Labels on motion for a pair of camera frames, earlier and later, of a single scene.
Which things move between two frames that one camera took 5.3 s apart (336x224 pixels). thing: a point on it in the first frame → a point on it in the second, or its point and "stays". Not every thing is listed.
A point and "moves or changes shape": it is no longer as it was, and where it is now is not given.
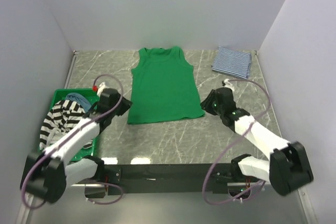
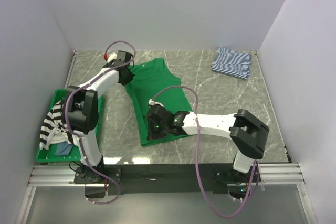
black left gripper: [126, 105] → [129, 77]
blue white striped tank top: [231, 62] stays
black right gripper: [206, 104] → [152, 135]
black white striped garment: [62, 116] stays
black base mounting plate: [202, 178] stays
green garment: [163, 87] moves or changes shape
